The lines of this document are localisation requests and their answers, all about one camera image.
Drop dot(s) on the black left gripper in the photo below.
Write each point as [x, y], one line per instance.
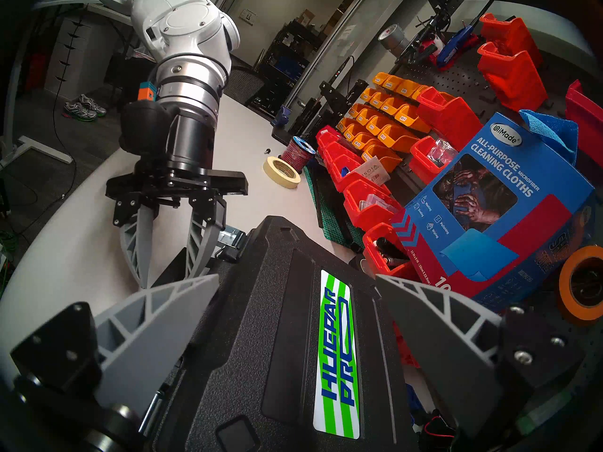
[188, 145]

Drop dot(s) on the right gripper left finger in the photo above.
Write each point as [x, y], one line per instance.
[141, 333]

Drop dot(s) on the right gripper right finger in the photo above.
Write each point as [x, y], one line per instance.
[447, 352]

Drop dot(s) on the black plastic tool box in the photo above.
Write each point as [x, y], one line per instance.
[282, 338]

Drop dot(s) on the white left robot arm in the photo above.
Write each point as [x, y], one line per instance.
[179, 22]

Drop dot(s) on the blue cleaning cloths box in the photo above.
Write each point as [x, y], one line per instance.
[494, 211]

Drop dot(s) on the black metal tool stand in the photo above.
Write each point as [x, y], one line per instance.
[330, 95]

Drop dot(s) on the blue cloth in dispenser box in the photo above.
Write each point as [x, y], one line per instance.
[556, 131]

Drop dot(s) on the red hand tool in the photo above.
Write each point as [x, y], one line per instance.
[431, 48]

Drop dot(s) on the red parts bin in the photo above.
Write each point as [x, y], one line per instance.
[341, 178]
[365, 215]
[335, 154]
[377, 262]
[324, 134]
[330, 144]

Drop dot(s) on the beige masking tape roll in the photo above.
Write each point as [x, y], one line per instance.
[281, 172]

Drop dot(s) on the orange tape reel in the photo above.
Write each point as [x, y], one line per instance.
[567, 286]

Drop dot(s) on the grey running shoe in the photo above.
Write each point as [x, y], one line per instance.
[94, 105]
[79, 111]

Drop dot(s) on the green cutting mat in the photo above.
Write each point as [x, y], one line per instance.
[330, 220]

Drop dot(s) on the white desk leg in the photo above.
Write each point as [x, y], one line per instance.
[33, 147]

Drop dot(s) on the small blue vise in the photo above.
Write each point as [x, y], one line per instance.
[281, 117]

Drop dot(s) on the black office chair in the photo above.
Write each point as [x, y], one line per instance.
[245, 84]

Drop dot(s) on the orange plastic bin with bag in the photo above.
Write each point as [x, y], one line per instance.
[424, 166]

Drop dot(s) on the white labelled plastic bag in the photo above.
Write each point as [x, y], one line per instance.
[372, 171]

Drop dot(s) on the yellow parts bin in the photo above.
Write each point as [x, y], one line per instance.
[398, 138]
[378, 126]
[344, 125]
[366, 117]
[363, 141]
[418, 92]
[407, 87]
[355, 110]
[388, 160]
[353, 133]
[367, 94]
[378, 100]
[392, 108]
[412, 119]
[393, 83]
[380, 79]

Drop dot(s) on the white drawer cabinet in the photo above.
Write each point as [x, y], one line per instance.
[70, 55]

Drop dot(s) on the black storage shelf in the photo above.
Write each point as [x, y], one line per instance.
[287, 65]

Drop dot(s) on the red plastic bin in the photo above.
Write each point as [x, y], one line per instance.
[584, 121]

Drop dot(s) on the yellow storage bins rack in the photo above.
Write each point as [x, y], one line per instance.
[452, 81]

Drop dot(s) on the grey pipe piece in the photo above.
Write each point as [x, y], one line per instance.
[393, 36]

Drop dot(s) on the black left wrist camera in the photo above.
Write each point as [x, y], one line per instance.
[141, 126]

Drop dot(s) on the large red wall bins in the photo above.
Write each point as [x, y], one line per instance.
[558, 60]

